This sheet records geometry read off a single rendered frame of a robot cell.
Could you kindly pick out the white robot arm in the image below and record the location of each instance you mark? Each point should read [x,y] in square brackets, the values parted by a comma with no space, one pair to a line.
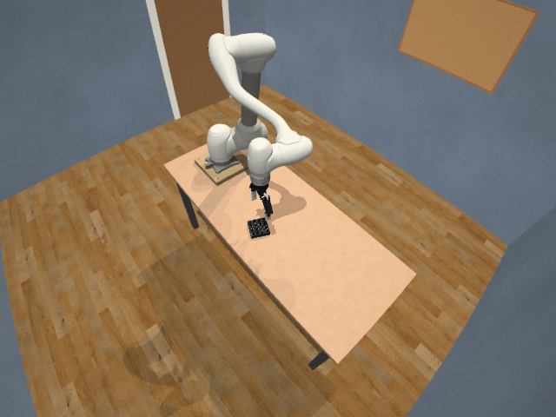
[251,51]

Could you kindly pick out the black knob box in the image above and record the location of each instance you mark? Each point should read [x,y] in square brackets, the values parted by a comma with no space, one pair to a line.
[256,229]

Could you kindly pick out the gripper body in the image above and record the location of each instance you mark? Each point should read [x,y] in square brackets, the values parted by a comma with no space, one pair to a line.
[262,189]

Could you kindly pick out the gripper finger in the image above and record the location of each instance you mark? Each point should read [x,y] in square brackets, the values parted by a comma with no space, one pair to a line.
[253,192]
[267,205]

